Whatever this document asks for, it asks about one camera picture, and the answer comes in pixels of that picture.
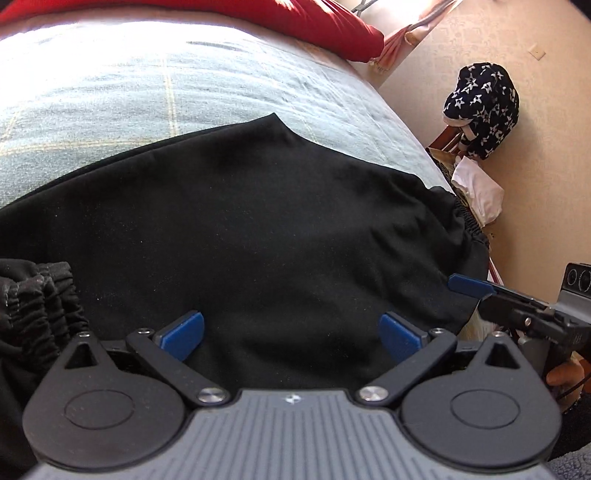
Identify dark star print cloth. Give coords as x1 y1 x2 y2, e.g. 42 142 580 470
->
442 62 520 160

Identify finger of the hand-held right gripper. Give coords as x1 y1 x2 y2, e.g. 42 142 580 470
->
478 299 525 329
448 273 555 324

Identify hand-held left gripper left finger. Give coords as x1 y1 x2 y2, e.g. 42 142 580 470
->
51 310 232 409

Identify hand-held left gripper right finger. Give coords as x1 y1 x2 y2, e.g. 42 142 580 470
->
356 311 532 409

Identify wooden chair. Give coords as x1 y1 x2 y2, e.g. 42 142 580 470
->
427 124 467 162

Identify orange striped curtain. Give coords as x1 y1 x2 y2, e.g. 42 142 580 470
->
369 0 462 75

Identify grey fuzzy cloth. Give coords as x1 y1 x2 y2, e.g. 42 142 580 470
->
547 450 591 480

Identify person's right hand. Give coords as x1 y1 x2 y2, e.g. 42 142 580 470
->
546 357 585 393

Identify black pants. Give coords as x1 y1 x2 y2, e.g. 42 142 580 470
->
0 113 490 480

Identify bed with green plaid sheet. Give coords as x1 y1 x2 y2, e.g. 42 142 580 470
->
0 21 455 208

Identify white crumpled cloth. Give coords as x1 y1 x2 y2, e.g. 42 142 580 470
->
451 159 504 222

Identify red quilt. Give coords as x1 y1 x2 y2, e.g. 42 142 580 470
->
0 0 386 63

